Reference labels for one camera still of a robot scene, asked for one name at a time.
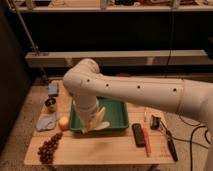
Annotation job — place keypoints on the yellow banana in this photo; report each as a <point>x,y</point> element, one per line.
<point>94,122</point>

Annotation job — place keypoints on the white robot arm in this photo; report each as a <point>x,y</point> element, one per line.
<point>193,99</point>

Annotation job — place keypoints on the orange bowl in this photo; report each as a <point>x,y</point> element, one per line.
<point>123,75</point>

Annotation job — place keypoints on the green plastic tray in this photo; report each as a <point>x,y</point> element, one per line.
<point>116,114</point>

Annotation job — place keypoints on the silver fork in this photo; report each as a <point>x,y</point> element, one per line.
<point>145,114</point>

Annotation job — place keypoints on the black remote control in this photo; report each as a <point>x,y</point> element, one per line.
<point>138,135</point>

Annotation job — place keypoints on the blue sponge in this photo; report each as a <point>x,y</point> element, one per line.
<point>53,89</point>

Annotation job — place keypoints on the yellow red apple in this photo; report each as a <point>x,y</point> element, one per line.
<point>63,123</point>

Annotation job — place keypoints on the small metal cup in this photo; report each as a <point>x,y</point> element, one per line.
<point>50,104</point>

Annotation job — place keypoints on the small black metal clip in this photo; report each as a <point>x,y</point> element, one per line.
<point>155,122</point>

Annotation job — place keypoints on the grey blue cloth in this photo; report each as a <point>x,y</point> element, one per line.
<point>46,122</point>

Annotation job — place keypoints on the bunch of red grapes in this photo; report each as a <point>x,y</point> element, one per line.
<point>46,151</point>

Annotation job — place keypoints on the black handled knife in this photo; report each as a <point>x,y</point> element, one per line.
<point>170,143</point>

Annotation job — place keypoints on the white metal shelf rail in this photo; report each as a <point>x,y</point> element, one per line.
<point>120,58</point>

